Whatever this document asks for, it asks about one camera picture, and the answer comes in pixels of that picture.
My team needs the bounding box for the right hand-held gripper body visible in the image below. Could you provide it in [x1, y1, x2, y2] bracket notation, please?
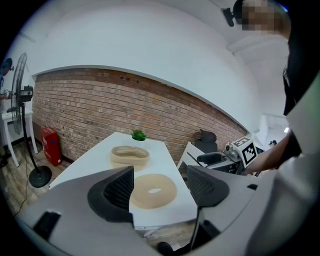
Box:
[221, 136, 259, 176]

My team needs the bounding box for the red plastic crate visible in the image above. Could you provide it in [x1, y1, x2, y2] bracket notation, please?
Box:
[40, 126, 63, 167]

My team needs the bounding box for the small white side table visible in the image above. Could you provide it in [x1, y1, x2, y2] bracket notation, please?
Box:
[1, 109, 39, 168]

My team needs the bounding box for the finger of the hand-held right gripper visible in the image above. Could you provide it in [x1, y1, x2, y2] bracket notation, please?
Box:
[196, 152, 235, 174]

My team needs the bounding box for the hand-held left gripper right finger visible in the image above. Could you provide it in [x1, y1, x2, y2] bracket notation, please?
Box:
[186, 164, 278, 251]

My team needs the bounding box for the black standing fan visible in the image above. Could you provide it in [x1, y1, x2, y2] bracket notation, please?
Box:
[6, 51, 53, 189]

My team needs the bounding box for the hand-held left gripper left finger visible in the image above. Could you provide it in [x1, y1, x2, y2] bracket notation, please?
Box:
[14, 164, 157, 256]

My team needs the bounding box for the green potted plant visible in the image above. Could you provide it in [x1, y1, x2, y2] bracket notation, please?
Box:
[129, 129, 148, 143]

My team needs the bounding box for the person's right forearm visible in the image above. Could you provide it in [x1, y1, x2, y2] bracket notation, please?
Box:
[246, 128, 302, 177]

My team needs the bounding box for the person's head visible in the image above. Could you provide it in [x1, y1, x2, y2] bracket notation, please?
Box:
[232, 0, 292, 40]

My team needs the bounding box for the black office chair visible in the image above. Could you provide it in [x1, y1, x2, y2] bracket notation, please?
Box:
[194, 129, 218, 154]

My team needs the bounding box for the black head-mounted camera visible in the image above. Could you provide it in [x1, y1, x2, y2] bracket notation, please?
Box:
[220, 7, 236, 28]

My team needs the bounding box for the person's body in black clothing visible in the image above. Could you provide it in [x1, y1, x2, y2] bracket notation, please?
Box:
[282, 14, 320, 157]

